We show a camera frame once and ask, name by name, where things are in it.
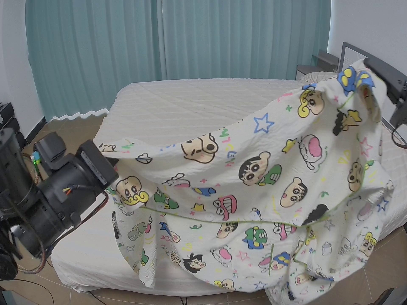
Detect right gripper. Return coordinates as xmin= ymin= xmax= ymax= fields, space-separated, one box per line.
xmin=363 ymin=57 xmax=407 ymax=127

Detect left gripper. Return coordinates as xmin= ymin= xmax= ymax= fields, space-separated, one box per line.
xmin=38 ymin=139 xmax=119 ymax=222

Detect white printed pyjama top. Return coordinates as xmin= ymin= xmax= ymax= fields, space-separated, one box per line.
xmin=99 ymin=57 xmax=395 ymax=301

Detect bed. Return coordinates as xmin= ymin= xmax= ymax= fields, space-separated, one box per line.
xmin=50 ymin=42 xmax=407 ymax=298

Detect cream pillow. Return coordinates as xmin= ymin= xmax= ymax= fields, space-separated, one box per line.
xmin=300 ymin=71 xmax=337 ymax=83

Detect grey bedside table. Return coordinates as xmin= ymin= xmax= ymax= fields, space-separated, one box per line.
xmin=296 ymin=50 xmax=339 ymax=80

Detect black chest of drawers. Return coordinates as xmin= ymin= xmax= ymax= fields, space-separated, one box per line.
xmin=0 ymin=102 xmax=26 ymax=149

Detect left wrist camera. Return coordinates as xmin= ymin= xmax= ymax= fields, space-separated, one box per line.
xmin=33 ymin=132 xmax=75 ymax=172

